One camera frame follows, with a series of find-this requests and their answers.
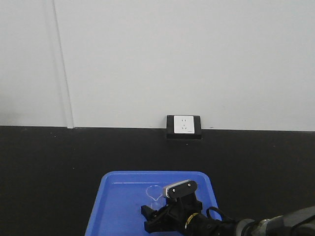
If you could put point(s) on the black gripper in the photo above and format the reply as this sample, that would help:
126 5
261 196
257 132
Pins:
182 213

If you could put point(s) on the small clear glass beaker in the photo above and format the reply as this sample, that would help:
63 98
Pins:
155 197

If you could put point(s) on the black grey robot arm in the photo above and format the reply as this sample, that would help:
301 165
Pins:
297 223

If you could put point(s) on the blue plastic tray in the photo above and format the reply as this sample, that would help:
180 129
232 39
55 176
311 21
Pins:
117 207

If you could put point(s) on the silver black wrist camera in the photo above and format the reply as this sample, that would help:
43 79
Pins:
179 189

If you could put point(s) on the white wall socket black base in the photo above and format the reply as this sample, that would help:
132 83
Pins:
183 127

